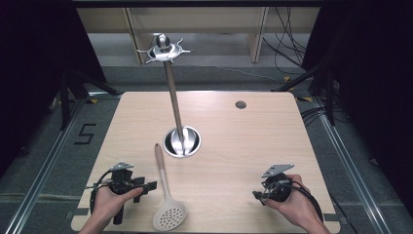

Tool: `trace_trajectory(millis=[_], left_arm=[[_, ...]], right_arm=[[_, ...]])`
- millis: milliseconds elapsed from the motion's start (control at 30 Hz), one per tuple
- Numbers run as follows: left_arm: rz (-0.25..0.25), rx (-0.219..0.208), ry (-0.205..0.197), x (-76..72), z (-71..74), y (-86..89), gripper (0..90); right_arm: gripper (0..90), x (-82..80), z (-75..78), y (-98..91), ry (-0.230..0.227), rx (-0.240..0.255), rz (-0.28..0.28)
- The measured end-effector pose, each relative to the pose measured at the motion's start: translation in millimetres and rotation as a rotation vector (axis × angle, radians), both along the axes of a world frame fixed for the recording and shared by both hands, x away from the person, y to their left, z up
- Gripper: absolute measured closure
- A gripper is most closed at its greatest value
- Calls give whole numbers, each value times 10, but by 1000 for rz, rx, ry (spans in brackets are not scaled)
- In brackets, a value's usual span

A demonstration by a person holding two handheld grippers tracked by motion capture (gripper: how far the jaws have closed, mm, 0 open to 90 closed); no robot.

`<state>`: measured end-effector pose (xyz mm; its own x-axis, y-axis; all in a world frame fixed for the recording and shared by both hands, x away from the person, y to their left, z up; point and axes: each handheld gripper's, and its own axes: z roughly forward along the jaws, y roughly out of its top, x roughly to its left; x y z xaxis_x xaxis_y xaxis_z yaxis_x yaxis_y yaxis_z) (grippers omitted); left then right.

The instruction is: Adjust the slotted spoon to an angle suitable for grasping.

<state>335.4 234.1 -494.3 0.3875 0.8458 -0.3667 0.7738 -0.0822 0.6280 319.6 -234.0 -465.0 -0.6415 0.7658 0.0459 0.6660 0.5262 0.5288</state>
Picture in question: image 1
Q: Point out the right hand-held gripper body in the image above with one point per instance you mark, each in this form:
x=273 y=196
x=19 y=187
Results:
x=277 y=188

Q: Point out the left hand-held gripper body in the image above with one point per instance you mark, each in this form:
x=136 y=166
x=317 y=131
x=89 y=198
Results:
x=121 y=182

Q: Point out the beige slotted skimmer spoon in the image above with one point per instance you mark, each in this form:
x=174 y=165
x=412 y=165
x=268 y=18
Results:
x=170 y=214

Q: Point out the metal utensil stand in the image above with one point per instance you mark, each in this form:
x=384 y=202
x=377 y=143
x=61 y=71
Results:
x=175 y=104

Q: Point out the person's left hand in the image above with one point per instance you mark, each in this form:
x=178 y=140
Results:
x=108 y=203

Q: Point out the person's right hand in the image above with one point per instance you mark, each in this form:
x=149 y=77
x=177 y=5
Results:
x=298 y=204

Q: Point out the black tripod stand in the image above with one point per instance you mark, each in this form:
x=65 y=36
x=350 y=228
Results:
x=65 y=100
x=330 y=97

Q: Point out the black curtain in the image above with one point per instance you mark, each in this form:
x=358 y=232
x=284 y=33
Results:
x=373 y=81
x=35 y=65

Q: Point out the metal floor rail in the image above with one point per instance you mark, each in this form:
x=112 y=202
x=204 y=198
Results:
x=42 y=175
x=352 y=175

